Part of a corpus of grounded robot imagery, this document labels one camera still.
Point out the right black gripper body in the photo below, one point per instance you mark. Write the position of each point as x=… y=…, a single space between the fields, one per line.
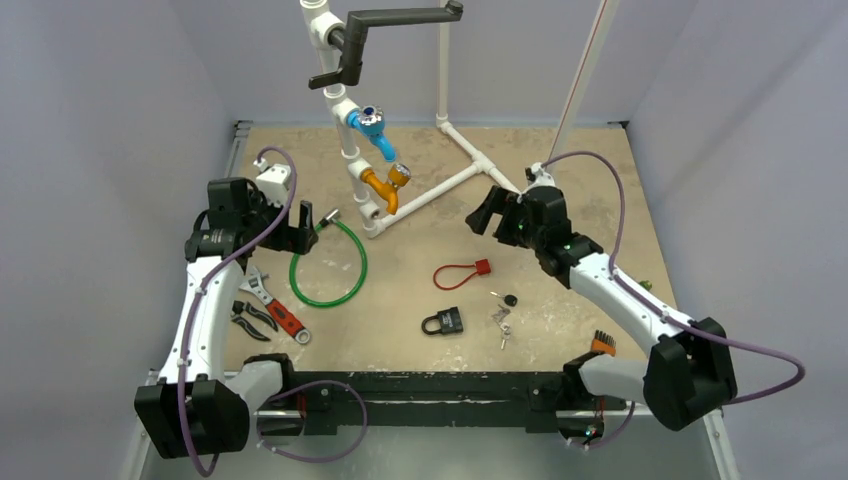
x=499 y=217

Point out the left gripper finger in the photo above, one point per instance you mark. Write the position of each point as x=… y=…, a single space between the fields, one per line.
x=304 y=240
x=306 y=222

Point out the black-headed key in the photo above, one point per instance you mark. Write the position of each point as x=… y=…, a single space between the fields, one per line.
x=509 y=300

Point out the black padlock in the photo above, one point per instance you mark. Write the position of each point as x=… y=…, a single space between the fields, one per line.
x=444 y=322

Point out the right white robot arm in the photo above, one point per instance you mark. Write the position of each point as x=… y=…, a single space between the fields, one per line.
x=688 y=372

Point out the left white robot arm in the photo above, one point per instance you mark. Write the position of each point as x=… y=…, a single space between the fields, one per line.
x=192 y=409

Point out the silver key bunch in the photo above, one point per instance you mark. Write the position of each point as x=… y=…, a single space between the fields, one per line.
x=499 y=318

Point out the orange hex key set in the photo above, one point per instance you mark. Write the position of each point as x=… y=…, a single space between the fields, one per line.
x=603 y=343

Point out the orange tap valve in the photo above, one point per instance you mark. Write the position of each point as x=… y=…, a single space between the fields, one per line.
x=398 y=176

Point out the blue tap valve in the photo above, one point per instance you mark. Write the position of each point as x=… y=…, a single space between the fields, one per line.
x=369 y=121

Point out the white pole with red stripe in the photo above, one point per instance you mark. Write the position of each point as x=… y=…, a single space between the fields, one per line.
x=589 y=58

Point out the green cable lock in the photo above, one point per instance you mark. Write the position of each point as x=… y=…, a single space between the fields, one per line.
x=331 y=218

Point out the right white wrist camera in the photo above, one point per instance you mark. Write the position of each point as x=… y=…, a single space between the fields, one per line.
x=537 y=176

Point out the red handled adjustable wrench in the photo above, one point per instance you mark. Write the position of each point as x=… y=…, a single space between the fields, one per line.
x=253 y=283

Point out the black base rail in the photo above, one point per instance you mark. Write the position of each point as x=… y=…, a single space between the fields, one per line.
x=536 y=402

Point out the white PVC pipe frame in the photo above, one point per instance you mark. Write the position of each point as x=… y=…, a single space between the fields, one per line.
x=339 y=45

